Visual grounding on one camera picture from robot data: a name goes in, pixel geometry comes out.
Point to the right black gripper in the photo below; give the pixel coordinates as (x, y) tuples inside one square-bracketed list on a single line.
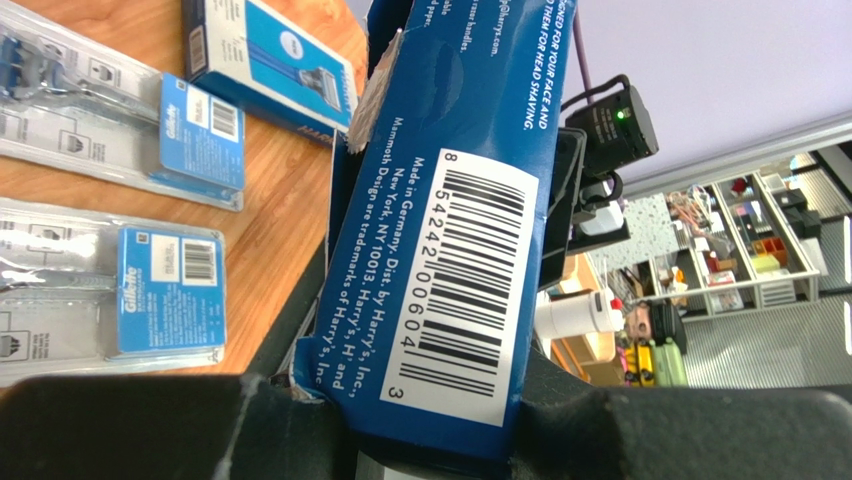
[(566, 210)]

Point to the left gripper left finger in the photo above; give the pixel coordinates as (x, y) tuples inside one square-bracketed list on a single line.
[(169, 427)]

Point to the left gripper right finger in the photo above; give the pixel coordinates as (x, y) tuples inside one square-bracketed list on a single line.
[(570, 429)]

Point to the white blue Harry's box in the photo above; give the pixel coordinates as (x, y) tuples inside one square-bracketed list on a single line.
[(425, 319)]

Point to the background storage shelf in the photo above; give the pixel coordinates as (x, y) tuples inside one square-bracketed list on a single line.
[(767, 238)]

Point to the white cylinder red cap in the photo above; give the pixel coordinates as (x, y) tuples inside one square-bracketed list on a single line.
[(579, 313)]

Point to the clear blister razor pack left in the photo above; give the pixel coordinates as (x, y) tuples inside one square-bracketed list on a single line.
[(88, 293)]

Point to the clear blister razor pack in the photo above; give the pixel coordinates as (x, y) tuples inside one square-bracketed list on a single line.
[(73, 104), (88, 293)]

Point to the clear blister razor pack right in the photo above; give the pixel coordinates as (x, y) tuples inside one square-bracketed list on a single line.
[(73, 104)]

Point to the blue razor box right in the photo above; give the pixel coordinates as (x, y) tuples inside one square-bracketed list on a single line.
[(262, 62)]

